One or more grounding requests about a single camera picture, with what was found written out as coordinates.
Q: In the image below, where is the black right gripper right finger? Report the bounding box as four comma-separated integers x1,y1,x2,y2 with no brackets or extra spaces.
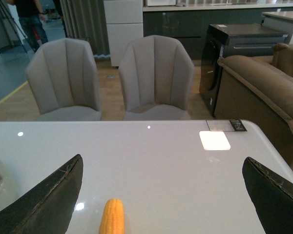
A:
242,157,293,234

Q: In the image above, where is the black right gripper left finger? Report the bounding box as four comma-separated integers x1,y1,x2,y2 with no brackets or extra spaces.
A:
0,154,84,234

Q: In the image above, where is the yellow corn cob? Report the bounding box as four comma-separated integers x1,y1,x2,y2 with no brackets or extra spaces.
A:
99,198,125,234

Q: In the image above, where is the white electric cooking pot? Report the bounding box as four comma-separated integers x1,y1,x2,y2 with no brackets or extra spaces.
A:
0,160,18,211

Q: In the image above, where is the label sticker on table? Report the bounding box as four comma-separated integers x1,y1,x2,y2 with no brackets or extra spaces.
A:
206,119,247,132

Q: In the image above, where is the brown sofa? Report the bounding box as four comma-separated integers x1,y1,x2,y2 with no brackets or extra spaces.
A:
214,43,293,171

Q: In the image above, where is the left beige upholstered chair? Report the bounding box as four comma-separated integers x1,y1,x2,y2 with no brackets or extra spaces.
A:
25,38,102,121

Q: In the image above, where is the beige upholstered chair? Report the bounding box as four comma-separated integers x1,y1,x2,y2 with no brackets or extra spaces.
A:
25,38,102,121
119,35,194,121

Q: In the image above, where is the black washing machine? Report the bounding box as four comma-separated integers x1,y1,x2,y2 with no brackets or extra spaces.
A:
199,23,288,116

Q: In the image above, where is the right beige upholstered chair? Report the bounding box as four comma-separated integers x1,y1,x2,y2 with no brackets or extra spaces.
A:
119,35,194,121

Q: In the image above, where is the grey curtain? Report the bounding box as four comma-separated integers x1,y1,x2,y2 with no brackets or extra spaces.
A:
60,0,110,56

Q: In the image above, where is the person in jeans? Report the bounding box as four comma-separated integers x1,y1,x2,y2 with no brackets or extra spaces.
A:
6,0,48,52

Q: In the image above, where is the dark kitchen counter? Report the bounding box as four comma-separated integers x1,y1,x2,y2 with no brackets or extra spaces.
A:
143,0,293,60

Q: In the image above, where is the white drawer cabinet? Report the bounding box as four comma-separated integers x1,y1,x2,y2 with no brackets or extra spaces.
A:
104,0,144,67

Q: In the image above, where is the black tripod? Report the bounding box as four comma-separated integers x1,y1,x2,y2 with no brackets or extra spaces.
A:
0,0,27,53

